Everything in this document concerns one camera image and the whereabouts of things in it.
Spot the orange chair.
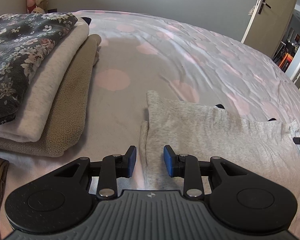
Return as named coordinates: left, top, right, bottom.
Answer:
left=277, top=52, right=294, bottom=68

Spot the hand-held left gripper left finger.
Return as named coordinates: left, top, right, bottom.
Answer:
left=52, top=145, right=137, bottom=200

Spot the grey shirt with black trim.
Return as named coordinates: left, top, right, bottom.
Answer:
left=139, top=90, right=300, bottom=190

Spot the metal door handle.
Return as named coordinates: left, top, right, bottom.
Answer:
left=257, top=0, right=272, bottom=14

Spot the light grey folded sweatshirt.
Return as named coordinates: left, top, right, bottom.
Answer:
left=0, top=21, right=90, bottom=142

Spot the cream door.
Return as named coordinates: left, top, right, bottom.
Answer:
left=241, top=0, right=300, bottom=59

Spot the pink-dotted grey duvet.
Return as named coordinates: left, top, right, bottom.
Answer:
left=0, top=10, right=300, bottom=240

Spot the dark floral folded garment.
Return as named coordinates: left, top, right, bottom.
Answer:
left=0, top=13, right=78, bottom=128

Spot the beige folded fleece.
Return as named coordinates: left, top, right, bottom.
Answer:
left=0, top=34, right=102, bottom=158

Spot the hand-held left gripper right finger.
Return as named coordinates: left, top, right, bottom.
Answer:
left=164, top=145, right=248, bottom=200

